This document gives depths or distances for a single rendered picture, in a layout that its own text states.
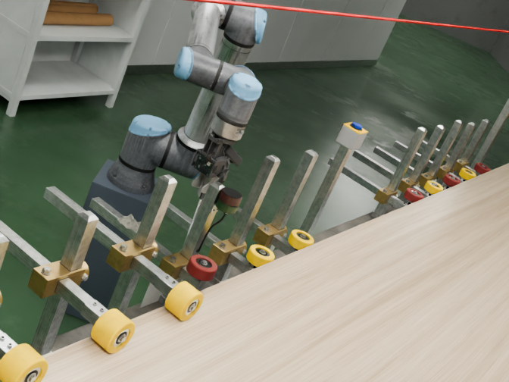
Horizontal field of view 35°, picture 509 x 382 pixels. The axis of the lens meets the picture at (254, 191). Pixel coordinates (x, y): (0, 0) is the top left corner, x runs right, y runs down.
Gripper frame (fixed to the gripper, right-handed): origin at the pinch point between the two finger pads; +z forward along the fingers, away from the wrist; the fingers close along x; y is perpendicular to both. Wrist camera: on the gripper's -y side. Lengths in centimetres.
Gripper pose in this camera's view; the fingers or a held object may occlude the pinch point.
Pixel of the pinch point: (203, 194)
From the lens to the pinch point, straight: 230.9
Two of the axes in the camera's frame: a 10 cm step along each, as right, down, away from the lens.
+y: -5.3, 1.2, -8.4
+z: -3.9, 8.5, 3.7
